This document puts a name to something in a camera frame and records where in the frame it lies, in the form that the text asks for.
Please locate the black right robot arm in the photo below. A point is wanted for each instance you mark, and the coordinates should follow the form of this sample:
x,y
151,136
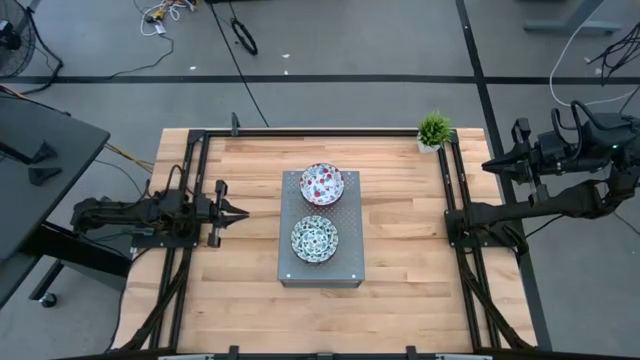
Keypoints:
x,y
550,205

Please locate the black desk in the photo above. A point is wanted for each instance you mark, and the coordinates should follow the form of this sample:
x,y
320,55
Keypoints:
x,y
20,200

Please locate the green plant in white pot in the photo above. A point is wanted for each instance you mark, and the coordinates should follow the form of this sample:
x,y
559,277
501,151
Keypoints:
x,y
434,131

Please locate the grey desk foot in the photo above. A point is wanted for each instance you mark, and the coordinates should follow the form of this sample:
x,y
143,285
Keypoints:
x,y
570,27

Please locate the grey perforated metal riser shelf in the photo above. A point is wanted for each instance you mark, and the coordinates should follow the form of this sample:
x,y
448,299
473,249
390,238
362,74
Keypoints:
x,y
345,260

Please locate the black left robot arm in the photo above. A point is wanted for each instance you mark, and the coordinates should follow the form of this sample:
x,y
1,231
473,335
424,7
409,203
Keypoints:
x,y
115,216

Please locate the black floor fan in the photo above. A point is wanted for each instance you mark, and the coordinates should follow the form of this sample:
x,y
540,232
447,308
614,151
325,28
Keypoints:
x,y
10,37

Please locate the teal floral mini bowl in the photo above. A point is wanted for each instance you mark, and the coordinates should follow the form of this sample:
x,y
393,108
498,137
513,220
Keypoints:
x,y
314,239

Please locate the black aluminium rig frame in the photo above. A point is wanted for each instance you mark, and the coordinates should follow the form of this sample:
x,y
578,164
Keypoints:
x,y
325,132

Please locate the black triangular bracket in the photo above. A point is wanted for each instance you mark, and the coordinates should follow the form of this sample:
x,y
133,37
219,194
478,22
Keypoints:
x,y
44,176
44,152

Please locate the red floral mini bowl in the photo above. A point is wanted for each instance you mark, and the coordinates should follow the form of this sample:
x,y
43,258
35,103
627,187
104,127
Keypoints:
x,y
321,182

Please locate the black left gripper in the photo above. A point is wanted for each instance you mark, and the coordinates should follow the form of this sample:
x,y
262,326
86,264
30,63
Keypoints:
x,y
210,207

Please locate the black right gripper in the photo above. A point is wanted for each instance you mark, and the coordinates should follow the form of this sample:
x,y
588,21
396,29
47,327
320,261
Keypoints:
x,y
550,152

